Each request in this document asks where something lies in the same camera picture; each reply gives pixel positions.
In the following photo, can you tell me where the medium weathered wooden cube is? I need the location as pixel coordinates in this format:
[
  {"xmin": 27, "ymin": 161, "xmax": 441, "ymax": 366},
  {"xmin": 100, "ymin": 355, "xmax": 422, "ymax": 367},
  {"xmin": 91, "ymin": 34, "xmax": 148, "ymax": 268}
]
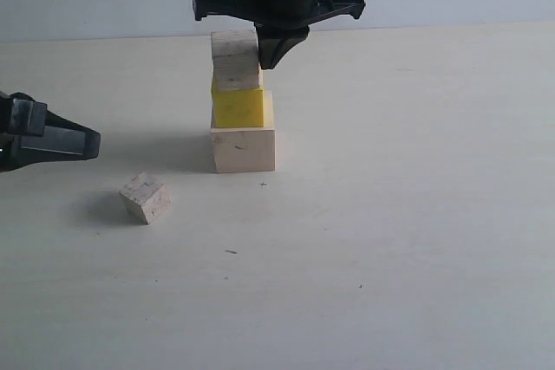
[{"xmin": 211, "ymin": 29, "xmax": 263, "ymax": 91}]

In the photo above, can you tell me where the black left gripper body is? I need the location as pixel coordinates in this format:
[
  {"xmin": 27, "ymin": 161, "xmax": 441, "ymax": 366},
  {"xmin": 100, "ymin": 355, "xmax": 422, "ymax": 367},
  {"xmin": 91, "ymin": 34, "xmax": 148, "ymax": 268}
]
[{"xmin": 1, "ymin": 92, "xmax": 48, "ymax": 172}]

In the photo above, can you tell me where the small weathered wooden cube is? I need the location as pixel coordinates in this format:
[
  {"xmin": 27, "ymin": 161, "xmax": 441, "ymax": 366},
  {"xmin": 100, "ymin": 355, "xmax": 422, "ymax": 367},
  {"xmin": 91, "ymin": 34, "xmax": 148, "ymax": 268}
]
[{"xmin": 119, "ymin": 172, "xmax": 171, "ymax": 224}]

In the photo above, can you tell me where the yellow cube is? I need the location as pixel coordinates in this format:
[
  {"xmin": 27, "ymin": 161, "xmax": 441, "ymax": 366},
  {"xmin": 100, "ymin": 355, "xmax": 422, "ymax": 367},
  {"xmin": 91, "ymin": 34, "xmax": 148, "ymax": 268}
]
[{"xmin": 211, "ymin": 79, "xmax": 264, "ymax": 128}]

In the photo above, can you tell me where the large pale wooden cube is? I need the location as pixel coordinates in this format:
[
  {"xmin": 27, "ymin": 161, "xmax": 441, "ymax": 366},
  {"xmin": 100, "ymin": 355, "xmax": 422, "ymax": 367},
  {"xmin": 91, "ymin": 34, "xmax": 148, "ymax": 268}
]
[{"xmin": 210, "ymin": 89, "xmax": 277, "ymax": 174}]

